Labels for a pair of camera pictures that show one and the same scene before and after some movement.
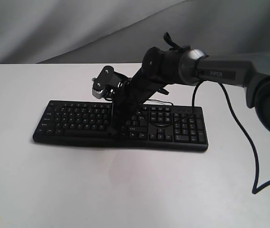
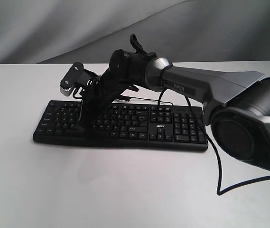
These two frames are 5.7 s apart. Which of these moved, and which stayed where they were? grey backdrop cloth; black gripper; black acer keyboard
Moved: black gripper
Stayed: black acer keyboard; grey backdrop cloth
